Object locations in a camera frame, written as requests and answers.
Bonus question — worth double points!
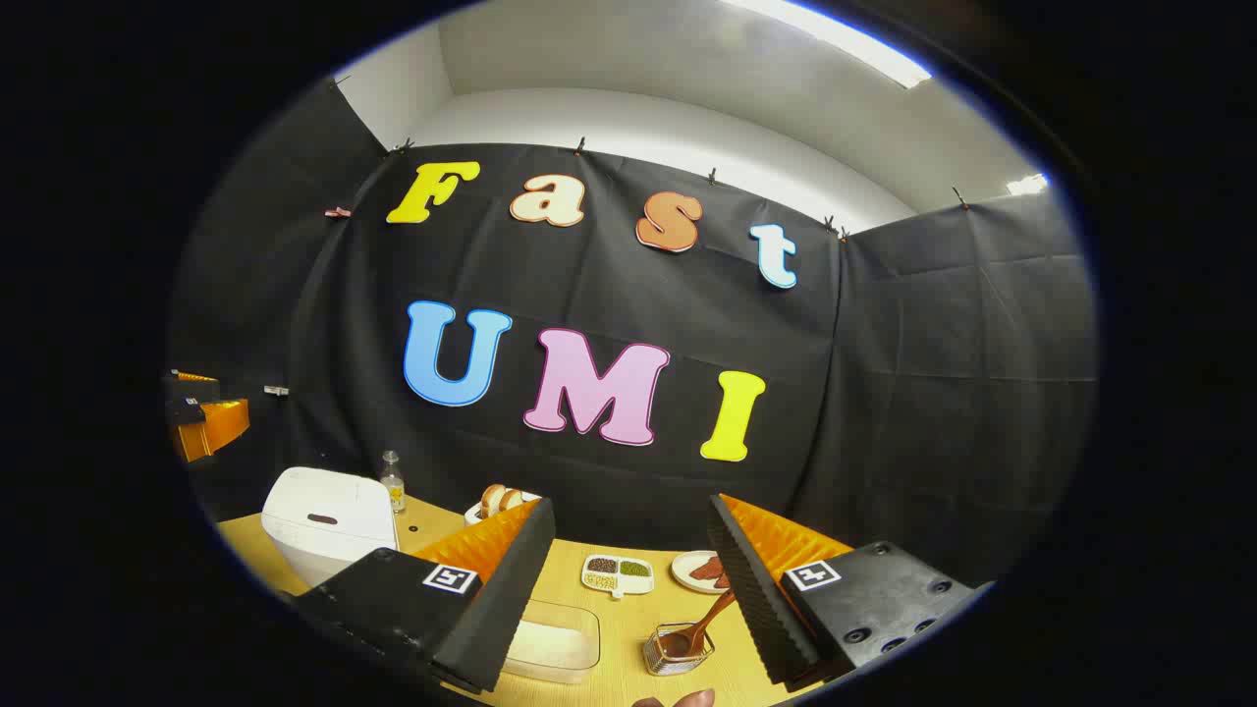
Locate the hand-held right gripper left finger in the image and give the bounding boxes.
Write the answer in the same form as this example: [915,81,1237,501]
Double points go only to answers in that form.
[295,496,557,696]

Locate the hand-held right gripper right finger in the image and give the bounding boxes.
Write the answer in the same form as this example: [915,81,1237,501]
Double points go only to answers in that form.
[707,494,993,691]

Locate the white rice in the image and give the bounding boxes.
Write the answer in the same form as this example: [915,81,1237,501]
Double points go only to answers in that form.
[506,621,590,675]

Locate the brown wooden spoon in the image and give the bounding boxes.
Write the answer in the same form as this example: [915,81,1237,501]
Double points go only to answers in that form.
[660,589,738,661]

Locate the white rice cooker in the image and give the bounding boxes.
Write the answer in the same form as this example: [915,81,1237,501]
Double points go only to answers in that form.
[261,466,402,590]

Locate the round white plate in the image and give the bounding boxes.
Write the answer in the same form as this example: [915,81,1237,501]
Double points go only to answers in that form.
[671,550,734,596]

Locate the clear plastic container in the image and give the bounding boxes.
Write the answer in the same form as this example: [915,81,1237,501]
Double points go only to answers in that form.
[501,599,602,685]

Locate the white toaster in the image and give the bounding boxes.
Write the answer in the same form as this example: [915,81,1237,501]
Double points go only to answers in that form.
[464,491,541,526]

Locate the white divided dish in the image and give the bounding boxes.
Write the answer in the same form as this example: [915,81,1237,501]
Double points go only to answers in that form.
[580,553,656,600]

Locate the black backdrop cloth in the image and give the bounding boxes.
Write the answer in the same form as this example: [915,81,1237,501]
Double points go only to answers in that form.
[167,79,1099,590]

